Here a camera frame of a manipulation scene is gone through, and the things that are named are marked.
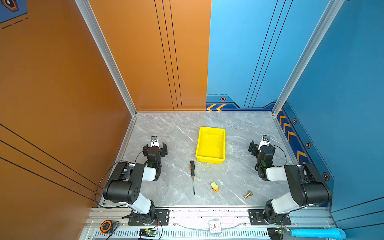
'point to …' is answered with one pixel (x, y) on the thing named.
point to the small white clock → (215, 226)
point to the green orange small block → (215, 187)
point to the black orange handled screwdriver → (192, 173)
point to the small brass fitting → (249, 194)
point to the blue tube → (332, 233)
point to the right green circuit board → (282, 231)
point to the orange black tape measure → (105, 226)
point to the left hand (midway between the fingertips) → (155, 142)
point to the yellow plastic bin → (211, 145)
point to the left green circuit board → (150, 232)
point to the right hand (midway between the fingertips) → (261, 142)
